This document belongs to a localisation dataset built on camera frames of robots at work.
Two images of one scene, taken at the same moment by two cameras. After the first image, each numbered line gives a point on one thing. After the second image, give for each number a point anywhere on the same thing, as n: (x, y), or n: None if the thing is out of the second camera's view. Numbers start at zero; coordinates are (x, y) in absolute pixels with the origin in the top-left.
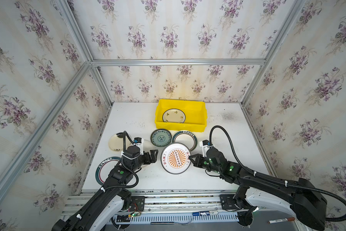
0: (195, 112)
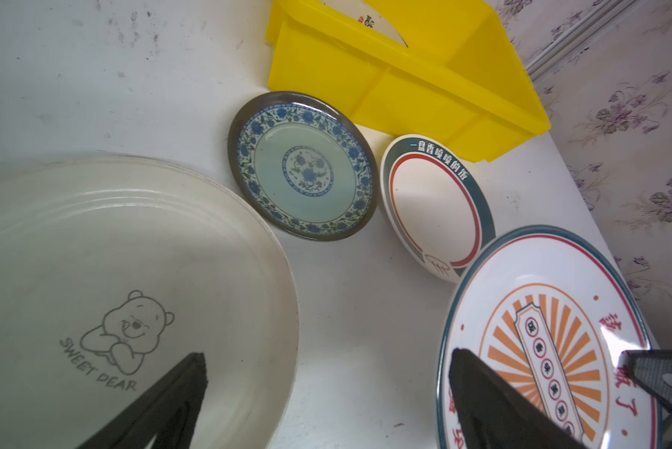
0: (458, 79)
